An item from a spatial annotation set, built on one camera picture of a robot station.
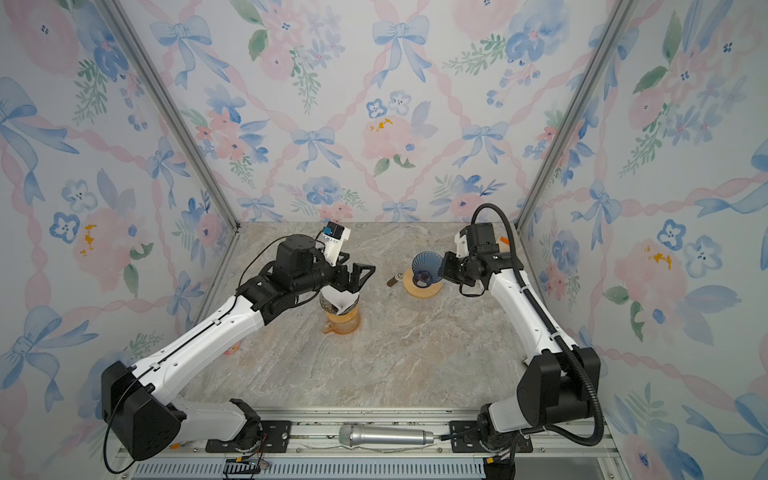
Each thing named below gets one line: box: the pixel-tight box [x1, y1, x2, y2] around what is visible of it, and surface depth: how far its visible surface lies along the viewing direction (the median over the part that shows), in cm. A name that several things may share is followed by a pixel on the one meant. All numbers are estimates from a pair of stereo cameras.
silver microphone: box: [338, 424, 435, 448], surface depth 73 cm
